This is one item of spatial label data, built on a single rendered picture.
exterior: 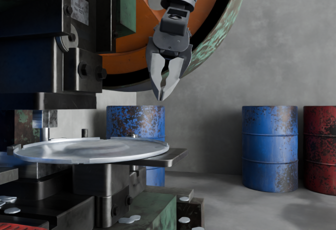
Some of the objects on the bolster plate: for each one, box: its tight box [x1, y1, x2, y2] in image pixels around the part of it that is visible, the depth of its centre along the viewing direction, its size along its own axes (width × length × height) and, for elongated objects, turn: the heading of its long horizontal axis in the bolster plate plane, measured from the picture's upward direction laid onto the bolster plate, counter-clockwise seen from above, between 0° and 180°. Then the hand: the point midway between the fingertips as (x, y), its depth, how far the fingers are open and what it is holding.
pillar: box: [40, 128, 50, 142], centre depth 71 cm, size 2×2×14 cm
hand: (161, 94), depth 57 cm, fingers closed
